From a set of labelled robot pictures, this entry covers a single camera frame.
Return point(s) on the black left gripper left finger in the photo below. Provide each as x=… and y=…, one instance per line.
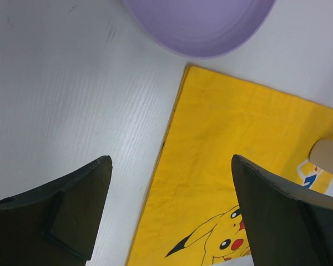
x=56, y=223

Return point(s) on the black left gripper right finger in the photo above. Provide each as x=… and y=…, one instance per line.
x=286, y=224

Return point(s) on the yellow Pikachu placemat cloth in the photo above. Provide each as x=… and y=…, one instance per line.
x=191, y=215

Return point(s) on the lilac plastic plate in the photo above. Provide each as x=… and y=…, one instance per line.
x=200, y=29

